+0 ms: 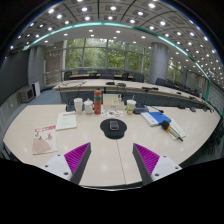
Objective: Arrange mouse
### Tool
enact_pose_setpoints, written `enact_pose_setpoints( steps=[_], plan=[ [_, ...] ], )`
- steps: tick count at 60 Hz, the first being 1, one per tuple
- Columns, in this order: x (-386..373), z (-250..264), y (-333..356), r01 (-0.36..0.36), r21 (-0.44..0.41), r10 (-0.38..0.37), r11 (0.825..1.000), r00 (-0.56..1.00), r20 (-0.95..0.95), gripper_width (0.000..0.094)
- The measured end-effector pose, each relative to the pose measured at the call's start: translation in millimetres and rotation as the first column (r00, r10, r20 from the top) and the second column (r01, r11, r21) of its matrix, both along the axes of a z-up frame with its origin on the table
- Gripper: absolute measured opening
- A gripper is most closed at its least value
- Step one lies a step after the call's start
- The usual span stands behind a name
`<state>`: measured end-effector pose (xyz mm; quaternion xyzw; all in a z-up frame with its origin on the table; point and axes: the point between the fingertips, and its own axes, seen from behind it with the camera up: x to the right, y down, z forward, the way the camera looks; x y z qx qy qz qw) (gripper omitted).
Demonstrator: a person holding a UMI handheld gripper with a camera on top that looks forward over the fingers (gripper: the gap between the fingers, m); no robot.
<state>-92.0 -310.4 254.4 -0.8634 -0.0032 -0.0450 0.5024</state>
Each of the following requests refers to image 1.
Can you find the blue folder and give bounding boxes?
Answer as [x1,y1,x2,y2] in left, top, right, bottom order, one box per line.
[140,111,172,127]

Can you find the black computer mouse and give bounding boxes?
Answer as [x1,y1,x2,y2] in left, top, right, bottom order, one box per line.
[109,120,120,131]

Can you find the black office chairs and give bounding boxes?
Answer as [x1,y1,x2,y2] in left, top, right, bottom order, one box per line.
[63,69,204,98]
[204,121,224,156]

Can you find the wooden table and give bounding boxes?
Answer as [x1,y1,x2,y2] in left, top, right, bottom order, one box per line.
[68,73,134,80]

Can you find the colourful sticker sheet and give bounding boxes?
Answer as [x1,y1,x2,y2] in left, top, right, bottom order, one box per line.
[100,109,124,119]

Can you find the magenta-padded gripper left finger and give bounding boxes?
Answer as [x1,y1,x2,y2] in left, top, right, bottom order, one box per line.
[42,142,92,185]

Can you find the black handheld microphone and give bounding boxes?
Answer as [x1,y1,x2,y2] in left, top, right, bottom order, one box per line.
[160,120,184,142]

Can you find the red thermos bottle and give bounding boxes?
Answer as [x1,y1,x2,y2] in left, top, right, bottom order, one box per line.
[93,88,103,115]

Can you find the white paper cup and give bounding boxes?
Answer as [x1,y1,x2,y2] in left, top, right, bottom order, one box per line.
[73,97,84,115]

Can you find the green printed paper cup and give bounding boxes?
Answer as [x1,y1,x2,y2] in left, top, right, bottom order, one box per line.
[126,99,137,116]

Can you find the ceiling lights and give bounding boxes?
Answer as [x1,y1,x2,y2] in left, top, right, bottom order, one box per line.
[9,0,224,84]

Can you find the black desk microphone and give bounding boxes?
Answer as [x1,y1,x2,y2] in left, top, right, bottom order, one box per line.
[133,104,150,115]
[65,99,76,112]

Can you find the white paper sheet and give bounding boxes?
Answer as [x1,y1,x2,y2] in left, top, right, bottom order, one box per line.
[168,118,187,139]

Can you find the white cardboard box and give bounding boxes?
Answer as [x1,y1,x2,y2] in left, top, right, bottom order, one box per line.
[102,93,126,111]

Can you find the black round mouse pad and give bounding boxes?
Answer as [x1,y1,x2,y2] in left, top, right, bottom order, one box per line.
[99,118,128,140]

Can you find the white paper booklet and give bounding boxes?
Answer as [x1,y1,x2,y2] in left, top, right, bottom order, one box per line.
[55,111,78,131]

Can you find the long curved conference table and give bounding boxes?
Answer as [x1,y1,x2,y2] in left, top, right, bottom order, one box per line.
[53,78,209,108]

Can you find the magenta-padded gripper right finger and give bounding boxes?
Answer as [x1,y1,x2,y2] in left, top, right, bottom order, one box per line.
[132,143,183,186]

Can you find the magazine with fan print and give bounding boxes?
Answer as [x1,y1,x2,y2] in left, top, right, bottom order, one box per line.
[32,124,58,156]

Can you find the grey floor heater unit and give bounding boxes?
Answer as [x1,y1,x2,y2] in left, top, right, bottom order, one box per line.
[18,87,35,104]

